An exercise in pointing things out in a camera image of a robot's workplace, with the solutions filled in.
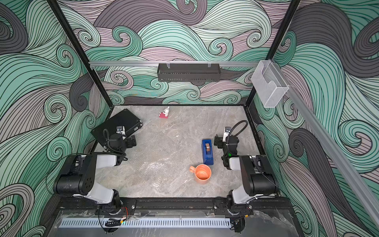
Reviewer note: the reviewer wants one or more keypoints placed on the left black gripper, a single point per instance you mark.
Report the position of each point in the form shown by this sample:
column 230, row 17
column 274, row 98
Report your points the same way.
column 130, row 141

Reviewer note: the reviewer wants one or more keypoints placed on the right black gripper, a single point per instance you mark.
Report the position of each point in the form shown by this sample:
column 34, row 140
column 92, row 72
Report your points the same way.
column 219, row 141

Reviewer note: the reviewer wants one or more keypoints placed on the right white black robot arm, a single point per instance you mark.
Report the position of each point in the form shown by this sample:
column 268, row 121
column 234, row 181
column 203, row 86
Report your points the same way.
column 258, row 179

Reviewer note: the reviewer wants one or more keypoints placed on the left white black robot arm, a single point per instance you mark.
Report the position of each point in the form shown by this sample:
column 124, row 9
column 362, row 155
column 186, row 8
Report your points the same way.
column 76, row 177

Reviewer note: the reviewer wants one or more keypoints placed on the black hard case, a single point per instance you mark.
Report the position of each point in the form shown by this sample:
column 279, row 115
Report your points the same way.
column 107, row 130

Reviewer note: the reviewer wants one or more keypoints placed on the white bunny on pink base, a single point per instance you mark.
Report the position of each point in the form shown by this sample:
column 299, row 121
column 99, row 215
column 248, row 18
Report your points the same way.
column 164, row 113

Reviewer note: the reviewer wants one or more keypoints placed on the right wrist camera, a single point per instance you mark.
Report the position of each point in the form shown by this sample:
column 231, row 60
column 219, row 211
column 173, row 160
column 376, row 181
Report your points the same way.
column 226, row 132

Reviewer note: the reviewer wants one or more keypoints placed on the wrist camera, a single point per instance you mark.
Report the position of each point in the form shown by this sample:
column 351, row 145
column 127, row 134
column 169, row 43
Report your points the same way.
column 120, row 130
column 226, row 132

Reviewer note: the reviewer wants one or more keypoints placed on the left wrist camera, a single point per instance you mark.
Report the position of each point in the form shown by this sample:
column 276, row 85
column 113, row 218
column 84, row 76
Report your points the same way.
column 120, row 130

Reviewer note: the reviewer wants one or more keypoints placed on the black wall-mounted tray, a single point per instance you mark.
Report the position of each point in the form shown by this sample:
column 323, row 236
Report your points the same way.
column 192, row 72

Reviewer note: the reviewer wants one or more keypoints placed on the clear acrylic wall holder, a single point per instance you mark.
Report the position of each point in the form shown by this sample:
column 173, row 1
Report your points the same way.
column 268, row 80

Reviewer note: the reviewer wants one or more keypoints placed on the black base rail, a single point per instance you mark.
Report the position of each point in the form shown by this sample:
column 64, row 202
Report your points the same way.
column 217, row 206

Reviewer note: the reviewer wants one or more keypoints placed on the white slotted cable duct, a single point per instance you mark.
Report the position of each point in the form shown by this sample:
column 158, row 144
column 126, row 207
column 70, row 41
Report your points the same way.
column 149, row 222

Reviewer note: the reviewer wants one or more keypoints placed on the aluminium wall rail right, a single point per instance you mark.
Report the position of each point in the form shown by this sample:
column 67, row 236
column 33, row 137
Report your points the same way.
column 301, row 96

